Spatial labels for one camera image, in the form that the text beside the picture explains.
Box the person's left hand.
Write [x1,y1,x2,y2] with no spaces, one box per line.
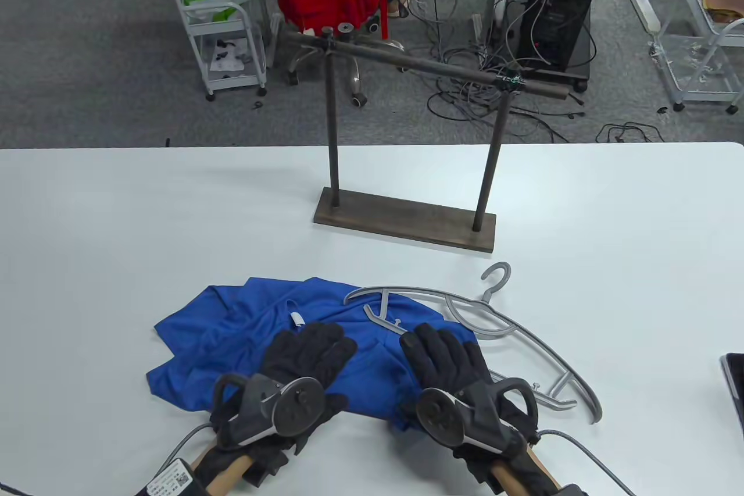
[195,322,357,487]

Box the person's right hand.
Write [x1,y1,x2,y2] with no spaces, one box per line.
[398,323,562,496]

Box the blue t-shirt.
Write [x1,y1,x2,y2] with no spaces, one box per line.
[145,277,483,433]

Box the grey plastic hanger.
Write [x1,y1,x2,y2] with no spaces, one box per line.
[344,262,603,424]

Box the person's right forearm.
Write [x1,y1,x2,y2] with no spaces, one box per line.
[491,461,561,496]

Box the person's left forearm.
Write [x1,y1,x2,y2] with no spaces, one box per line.
[201,452,256,496]

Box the grey round left hand tracker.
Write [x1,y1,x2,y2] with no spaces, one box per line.
[212,374,324,451]

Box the grey round hand tracker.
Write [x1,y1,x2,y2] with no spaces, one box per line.
[212,374,324,451]
[416,378,539,460]

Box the grey round right hand tracker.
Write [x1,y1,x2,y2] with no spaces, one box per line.
[416,378,539,460]

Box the dark metal hanging rack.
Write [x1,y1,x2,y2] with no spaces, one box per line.
[283,24,573,255]

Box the office chair chrome base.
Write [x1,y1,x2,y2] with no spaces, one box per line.
[285,13,407,108]

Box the white rolling cart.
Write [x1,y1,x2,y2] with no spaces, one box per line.
[164,0,269,101]
[648,0,744,115]

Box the dark tablet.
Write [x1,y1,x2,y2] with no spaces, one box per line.
[720,353,744,438]

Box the black wheeled tower stand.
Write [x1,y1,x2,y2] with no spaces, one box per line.
[494,31,596,92]

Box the white sheet with black parts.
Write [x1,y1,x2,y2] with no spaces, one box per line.
[210,38,249,73]

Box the grey left glove cable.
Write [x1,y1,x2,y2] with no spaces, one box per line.
[163,423,216,465]

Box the grey glove cable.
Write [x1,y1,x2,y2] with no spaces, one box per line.
[163,423,216,465]
[538,431,637,496]

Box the grey right glove cable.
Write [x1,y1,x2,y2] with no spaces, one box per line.
[538,431,637,496]

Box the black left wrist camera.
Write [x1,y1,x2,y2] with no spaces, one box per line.
[133,458,207,496]

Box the tangle of floor cables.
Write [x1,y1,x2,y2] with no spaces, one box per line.
[401,0,666,145]

